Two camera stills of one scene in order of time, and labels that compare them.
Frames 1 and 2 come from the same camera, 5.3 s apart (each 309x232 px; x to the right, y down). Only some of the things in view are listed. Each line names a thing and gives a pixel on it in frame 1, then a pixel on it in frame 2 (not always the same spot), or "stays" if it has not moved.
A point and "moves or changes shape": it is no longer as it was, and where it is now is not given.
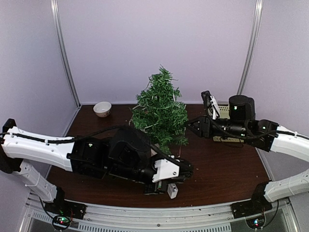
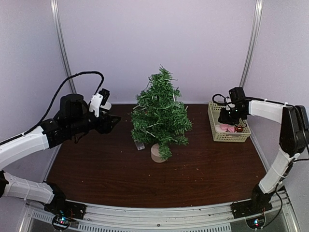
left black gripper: (162, 185) to (106, 128)
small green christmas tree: (158, 112) stays
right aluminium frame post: (259, 7) stays
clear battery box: (172, 190) moves or changes shape
